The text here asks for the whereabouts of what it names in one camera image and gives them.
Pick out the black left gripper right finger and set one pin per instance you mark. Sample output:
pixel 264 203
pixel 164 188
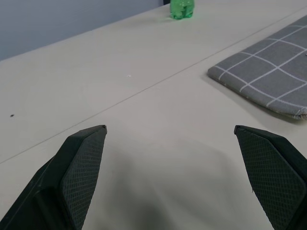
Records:
pixel 273 172

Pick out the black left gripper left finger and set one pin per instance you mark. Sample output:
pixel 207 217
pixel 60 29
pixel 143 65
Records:
pixel 72 172

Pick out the green plastic bottle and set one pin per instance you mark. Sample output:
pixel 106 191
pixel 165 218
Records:
pixel 181 9

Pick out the grey checked cloth mat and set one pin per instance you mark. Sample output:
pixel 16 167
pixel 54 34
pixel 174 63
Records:
pixel 266 69

